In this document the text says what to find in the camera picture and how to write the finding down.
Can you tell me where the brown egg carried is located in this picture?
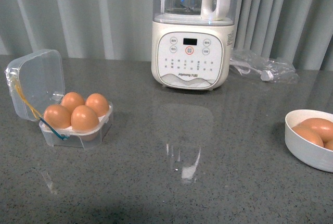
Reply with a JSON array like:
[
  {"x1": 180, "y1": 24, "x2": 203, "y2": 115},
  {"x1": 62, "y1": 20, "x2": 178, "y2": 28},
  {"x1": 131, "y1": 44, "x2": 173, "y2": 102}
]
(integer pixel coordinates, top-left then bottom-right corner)
[{"x1": 71, "y1": 105, "x2": 99, "y2": 131}]

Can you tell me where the brown egg back right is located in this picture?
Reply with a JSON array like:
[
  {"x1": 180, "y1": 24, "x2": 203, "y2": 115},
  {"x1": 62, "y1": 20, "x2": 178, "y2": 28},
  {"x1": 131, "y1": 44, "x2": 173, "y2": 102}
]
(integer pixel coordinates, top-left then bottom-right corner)
[{"x1": 85, "y1": 93, "x2": 109, "y2": 117}]

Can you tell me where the brown egg back left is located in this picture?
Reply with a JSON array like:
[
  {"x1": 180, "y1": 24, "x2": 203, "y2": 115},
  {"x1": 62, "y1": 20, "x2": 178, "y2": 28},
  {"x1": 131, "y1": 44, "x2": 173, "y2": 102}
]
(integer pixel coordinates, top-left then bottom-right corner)
[{"x1": 61, "y1": 92, "x2": 85, "y2": 113}]

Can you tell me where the brown egg front left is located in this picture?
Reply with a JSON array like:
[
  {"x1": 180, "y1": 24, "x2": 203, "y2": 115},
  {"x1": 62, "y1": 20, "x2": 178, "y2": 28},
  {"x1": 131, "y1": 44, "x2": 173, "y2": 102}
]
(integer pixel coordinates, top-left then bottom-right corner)
[{"x1": 44, "y1": 104, "x2": 71, "y2": 129}]

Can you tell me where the clear plastic egg box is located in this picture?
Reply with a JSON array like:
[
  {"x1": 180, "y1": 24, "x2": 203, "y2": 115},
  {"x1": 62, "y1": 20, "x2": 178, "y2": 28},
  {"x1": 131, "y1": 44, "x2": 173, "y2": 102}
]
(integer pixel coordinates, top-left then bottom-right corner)
[{"x1": 5, "y1": 49, "x2": 113, "y2": 150}]

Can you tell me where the brown egg in bowl left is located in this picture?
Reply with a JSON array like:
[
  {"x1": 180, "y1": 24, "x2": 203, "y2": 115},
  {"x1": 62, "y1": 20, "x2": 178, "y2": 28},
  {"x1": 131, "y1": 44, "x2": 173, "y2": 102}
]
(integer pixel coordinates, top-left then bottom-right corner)
[{"x1": 292, "y1": 125, "x2": 324, "y2": 147}]

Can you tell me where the brown egg in bowl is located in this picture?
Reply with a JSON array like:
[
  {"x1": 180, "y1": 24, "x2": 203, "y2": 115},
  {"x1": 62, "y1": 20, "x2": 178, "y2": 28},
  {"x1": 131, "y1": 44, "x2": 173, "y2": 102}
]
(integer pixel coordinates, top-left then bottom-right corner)
[
  {"x1": 324, "y1": 140, "x2": 333, "y2": 151},
  {"x1": 292, "y1": 125, "x2": 324, "y2": 147},
  {"x1": 299, "y1": 118, "x2": 333, "y2": 142}
]

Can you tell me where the brown egg in bowl back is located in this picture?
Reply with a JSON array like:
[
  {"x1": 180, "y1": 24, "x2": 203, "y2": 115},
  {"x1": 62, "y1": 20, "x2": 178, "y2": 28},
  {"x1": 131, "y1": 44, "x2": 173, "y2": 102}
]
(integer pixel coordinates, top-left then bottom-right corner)
[{"x1": 299, "y1": 118, "x2": 333, "y2": 142}]

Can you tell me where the brown egg in bowl right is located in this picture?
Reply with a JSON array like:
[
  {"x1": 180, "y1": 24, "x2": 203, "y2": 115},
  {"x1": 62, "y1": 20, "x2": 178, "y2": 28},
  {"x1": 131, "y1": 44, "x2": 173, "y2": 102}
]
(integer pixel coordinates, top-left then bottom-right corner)
[{"x1": 324, "y1": 140, "x2": 333, "y2": 151}]

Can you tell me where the white Joyoung blender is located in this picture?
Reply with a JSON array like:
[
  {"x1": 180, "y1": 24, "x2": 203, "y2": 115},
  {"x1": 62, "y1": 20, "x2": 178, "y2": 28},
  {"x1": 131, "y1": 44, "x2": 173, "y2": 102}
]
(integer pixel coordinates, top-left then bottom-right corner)
[{"x1": 151, "y1": 0, "x2": 237, "y2": 90}]

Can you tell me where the clear plastic bag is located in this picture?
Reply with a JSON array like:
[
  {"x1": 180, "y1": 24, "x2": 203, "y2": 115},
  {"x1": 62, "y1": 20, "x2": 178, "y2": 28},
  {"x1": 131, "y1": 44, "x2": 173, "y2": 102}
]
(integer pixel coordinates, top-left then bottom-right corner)
[{"x1": 230, "y1": 49, "x2": 299, "y2": 84}]

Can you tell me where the white round bowl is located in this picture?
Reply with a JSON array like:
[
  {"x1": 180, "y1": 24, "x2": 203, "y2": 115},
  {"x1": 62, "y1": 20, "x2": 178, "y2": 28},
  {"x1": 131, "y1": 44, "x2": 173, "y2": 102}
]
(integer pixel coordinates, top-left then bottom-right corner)
[{"x1": 285, "y1": 109, "x2": 332, "y2": 172}]

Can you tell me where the white power cable plug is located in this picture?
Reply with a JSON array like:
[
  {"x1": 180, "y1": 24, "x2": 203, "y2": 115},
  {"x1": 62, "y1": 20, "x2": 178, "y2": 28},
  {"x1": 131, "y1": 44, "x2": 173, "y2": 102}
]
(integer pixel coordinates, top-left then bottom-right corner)
[{"x1": 230, "y1": 61, "x2": 274, "y2": 81}]

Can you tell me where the yellow blue string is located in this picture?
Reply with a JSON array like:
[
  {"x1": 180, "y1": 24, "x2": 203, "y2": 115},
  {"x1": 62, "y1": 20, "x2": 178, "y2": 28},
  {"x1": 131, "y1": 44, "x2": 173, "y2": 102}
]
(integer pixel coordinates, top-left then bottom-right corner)
[{"x1": 11, "y1": 77, "x2": 70, "y2": 140}]

